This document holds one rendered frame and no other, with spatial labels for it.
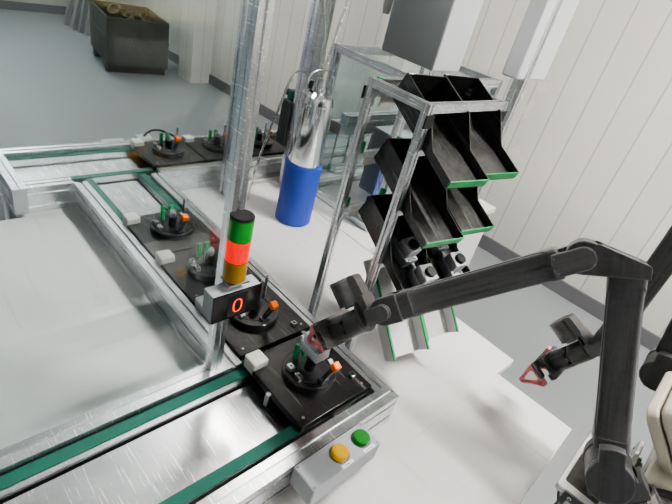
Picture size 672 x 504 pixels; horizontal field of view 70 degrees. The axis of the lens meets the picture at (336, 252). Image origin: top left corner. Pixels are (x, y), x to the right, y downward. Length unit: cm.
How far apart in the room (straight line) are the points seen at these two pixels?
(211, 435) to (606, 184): 335
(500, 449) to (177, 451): 85
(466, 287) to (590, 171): 311
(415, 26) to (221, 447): 174
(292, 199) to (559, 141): 251
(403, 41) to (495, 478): 168
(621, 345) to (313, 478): 65
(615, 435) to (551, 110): 327
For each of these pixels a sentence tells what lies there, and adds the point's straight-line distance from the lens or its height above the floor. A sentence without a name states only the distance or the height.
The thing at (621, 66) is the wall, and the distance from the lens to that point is 393.
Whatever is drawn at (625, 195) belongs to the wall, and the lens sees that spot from 396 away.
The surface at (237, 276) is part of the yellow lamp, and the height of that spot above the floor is 128.
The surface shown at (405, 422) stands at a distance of 142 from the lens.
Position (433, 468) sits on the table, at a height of 86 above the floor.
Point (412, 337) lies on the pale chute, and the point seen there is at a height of 102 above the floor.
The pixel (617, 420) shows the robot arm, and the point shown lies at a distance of 100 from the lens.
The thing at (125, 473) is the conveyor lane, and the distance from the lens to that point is 116.
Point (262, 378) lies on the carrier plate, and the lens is 125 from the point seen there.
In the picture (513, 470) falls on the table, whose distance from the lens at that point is 147.
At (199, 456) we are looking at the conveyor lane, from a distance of 117.
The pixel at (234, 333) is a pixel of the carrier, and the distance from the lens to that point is 135.
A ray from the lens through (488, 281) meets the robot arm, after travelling 94.
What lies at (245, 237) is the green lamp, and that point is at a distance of 97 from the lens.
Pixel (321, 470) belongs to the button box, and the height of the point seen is 96.
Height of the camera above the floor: 189
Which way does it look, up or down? 31 degrees down
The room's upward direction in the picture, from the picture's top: 15 degrees clockwise
